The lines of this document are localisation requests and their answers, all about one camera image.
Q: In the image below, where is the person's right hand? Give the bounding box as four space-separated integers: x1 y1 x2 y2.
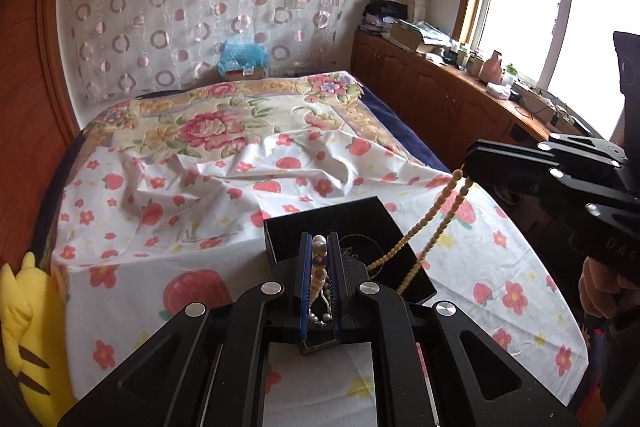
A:
578 258 639 319

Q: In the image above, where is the black jewelry box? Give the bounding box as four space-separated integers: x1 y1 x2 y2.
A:
264 196 416 355

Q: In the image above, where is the strawberry print white cloth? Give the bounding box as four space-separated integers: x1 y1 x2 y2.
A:
51 131 588 426

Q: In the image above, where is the long wooden cabinet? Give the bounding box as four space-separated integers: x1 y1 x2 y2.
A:
349 30 559 170

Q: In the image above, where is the yellow plush toy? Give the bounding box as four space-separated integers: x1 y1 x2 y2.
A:
1 251 75 426

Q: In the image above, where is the white pearl necklace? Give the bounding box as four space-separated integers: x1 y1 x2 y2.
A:
305 233 336 327

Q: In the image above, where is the floral bed quilt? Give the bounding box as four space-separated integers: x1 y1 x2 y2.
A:
84 72 409 161

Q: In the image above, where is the cardboard box on cabinet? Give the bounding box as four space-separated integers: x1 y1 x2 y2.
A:
388 20 437 53

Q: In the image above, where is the beige bead necklace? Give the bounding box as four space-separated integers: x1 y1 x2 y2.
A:
364 168 475 295

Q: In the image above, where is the black bag on cabinet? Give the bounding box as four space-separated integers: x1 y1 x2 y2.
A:
359 0 408 34

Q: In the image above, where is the pink bottle on cabinet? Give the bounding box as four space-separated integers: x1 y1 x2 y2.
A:
480 50 502 84

